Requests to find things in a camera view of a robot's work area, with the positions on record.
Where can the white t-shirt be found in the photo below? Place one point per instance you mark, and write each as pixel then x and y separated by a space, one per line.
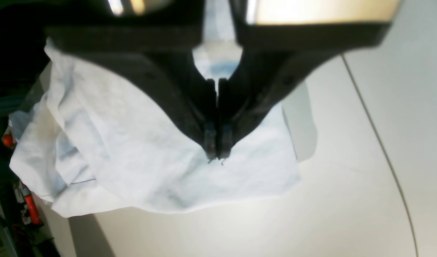
pixel 98 143

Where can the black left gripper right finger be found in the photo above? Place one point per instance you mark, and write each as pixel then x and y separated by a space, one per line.
pixel 282 42

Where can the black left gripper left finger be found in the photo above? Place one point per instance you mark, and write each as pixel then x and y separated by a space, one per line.
pixel 153 51

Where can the orange handled screwdriver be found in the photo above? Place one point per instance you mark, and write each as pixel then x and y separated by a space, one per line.
pixel 31 206

